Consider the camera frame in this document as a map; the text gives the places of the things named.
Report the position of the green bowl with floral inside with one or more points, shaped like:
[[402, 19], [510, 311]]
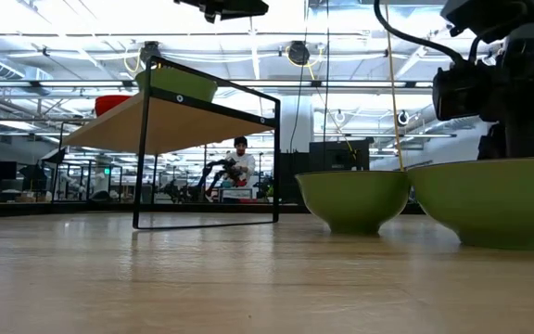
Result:
[[179, 81], [494, 204], [352, 201]]

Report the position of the red mini bowl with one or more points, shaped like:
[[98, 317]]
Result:
[[109, 110], [109, 97]]

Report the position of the black background robot arm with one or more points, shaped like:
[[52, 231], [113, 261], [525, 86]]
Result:
[[213, 171]]

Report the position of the black cabinet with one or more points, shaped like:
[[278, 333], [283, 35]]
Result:
[[339, 162]]

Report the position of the person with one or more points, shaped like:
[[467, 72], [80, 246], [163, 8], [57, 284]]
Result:
[[246, 162]]

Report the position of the wooden shelf with black frame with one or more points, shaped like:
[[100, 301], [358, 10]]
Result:
[[169, 125]]

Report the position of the black aluminium rig frame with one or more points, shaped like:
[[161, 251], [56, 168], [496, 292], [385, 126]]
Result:
[[63, 209]]

